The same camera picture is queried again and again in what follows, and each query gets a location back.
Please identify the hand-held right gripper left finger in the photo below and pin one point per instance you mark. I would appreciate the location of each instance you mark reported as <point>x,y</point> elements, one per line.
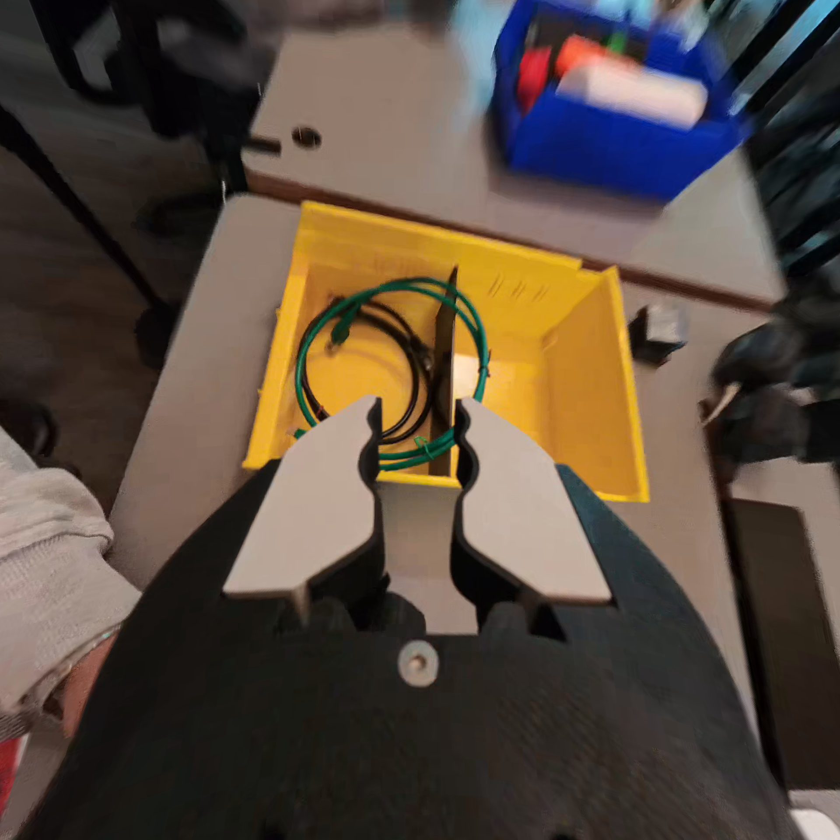
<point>315,512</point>

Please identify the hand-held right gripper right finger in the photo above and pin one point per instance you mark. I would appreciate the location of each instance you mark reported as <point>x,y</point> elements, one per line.
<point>525,518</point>

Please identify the yellow plastic bin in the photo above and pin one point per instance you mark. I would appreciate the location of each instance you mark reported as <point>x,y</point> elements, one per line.
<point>584,394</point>

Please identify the black network adapter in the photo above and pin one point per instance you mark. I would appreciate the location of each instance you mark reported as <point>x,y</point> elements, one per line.
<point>659,331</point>

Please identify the person's right forearm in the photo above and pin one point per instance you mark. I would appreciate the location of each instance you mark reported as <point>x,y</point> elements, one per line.
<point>46,558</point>

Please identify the black bin divider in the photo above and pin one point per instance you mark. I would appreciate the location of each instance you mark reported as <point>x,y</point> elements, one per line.
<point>445,367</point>

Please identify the black flat pad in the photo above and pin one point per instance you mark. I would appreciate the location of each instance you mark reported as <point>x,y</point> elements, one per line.
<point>774,623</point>

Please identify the dark blurred object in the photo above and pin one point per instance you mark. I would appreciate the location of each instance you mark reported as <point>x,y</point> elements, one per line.
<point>774,374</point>

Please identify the blue plastic bin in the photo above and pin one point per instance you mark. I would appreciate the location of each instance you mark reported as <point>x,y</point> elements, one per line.
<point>610,151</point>

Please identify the white laptop stand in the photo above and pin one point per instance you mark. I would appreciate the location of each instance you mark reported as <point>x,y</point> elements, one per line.
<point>817,817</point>

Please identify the white box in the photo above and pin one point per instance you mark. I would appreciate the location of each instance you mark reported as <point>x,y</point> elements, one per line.
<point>636,92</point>

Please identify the red item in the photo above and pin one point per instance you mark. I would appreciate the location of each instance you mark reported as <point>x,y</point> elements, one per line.
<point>533,75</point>

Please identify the black office chair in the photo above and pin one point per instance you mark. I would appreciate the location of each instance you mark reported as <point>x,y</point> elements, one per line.
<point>190,65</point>

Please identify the orange item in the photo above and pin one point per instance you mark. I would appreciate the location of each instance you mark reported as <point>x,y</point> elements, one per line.
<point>584,56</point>

